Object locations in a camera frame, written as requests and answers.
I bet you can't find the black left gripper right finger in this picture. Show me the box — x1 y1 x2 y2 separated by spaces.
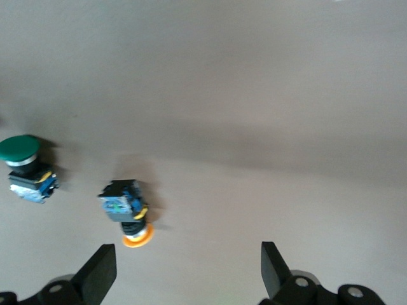
259 241 321 305

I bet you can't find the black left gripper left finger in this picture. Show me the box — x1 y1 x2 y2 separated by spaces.
34 243 117 305

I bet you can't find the yellow mushroom push button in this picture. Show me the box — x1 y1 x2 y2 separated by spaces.
97 179 156 248

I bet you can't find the green mushroom push button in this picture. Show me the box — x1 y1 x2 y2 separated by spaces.
0 135 60 204

